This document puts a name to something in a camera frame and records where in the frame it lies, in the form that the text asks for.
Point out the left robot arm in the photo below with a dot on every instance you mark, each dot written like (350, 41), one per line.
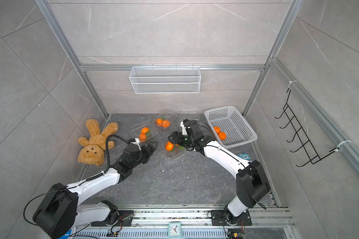
(63, 206)

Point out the orange six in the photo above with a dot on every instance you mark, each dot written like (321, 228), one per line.
(142, 137)

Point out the orange five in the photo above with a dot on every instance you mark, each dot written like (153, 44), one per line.
(145, 130)

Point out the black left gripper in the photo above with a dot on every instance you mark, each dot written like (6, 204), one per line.
(148, 152)

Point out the orange one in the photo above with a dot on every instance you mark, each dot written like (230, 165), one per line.
(217, 129)

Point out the clear plastic container front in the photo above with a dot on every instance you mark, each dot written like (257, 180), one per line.
(189, 115)

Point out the orange two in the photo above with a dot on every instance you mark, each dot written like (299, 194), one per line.
(222, 135)

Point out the blue owl toy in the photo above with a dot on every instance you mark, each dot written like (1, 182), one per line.
(245, 156)

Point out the orange seven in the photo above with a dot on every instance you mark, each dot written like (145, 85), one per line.
(169, 146)

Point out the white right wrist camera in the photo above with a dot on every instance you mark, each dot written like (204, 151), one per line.
(183, 128)

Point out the clear plastic container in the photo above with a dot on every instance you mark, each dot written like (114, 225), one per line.
(151, 136)
(189, 115)
(177, 151)
(166, 115)

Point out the white wire wall basket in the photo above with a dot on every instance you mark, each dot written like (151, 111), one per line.
(165, 79)

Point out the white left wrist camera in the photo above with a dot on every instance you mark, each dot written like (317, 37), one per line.
(136, 142)

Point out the brown teddy bear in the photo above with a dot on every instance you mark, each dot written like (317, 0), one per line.
(93, 151)

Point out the orange three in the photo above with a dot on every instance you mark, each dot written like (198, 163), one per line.
(165, 124)

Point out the clear plastic container back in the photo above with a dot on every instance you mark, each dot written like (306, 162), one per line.
(166, 115)

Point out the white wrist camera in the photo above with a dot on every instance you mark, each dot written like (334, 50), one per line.
(183, 128)
(136, 142)

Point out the white perforated plastic basket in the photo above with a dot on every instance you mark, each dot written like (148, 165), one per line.
(230, 121)

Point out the teal front alarm clock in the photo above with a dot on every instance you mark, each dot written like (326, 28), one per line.
(174, 230)

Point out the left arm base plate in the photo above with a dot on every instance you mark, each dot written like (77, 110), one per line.
(119, 218)

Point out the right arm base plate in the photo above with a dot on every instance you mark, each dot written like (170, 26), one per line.
(224, 218)

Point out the orange four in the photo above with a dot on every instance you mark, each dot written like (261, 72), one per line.
(159, 121)

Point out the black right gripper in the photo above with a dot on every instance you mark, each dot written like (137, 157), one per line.
(178, 138)

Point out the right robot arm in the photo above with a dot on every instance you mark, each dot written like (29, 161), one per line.
(252, 183)

